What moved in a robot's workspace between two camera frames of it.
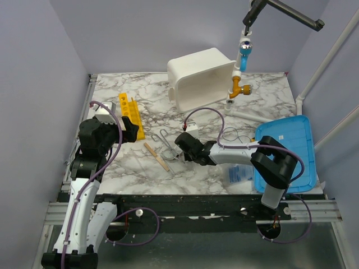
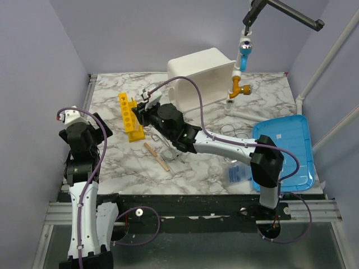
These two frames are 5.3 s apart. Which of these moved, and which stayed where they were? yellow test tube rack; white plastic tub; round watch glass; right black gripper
Moved: right black gripper
Stayed: white plastic tub; yellow test tube rack; round watch glass
